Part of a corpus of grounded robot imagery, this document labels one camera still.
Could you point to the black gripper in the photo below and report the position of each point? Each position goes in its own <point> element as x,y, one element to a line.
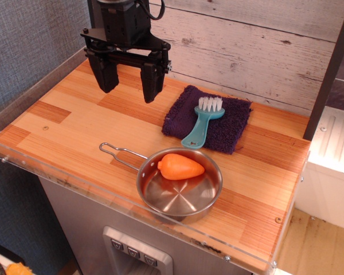
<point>126,38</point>

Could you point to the teal brush white bristles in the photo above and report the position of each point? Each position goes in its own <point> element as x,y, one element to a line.
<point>208,108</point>

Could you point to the orange plastic carrot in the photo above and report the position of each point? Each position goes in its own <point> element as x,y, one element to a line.
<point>178,167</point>

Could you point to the purple terry cloth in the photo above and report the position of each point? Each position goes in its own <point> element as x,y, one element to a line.
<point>223,133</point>

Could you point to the stainless steel pan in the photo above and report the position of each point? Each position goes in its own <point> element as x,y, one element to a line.
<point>184,200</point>

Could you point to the clear acrylic table guard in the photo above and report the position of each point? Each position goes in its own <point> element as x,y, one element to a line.
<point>89,190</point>

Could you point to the silver dispenser button panel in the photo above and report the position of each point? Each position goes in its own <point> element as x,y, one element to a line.
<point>129,255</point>

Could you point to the white toy sink unit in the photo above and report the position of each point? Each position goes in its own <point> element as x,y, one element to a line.
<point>321,190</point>

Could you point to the dark left frame post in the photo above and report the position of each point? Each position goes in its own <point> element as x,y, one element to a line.
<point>95,13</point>

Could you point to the dark frame post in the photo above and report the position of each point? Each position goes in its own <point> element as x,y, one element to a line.
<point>325,88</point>
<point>95,13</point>

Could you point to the grey metal side rail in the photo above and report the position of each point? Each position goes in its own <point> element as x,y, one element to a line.
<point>27,98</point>

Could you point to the dark right frame post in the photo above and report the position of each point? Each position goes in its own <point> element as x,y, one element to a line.
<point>325,88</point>

